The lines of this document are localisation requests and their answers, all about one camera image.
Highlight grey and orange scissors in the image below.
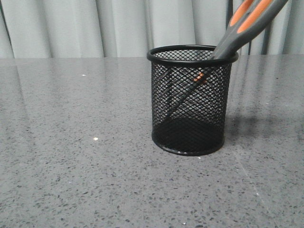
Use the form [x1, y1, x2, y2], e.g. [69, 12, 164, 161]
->
[163, 0, 289, 121]

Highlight black metal mesh pen cup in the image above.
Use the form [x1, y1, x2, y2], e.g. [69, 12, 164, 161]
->
[147, 45, 238, 156]

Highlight grey pleated curtain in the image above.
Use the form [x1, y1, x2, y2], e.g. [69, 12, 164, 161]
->
[0, 0, 304, 59]

